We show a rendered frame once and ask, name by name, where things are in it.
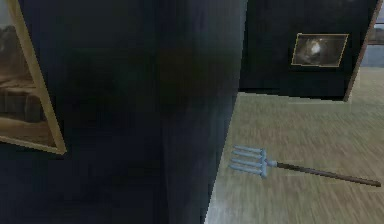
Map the blue garden fork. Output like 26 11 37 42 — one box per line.
228 144 382 188

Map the gold framed dark picture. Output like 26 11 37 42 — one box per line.
290 32 350 68

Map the gold framed landscape picture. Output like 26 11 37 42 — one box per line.
0 0 67 155

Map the window with brown frame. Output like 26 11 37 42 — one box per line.
343 0 384 103

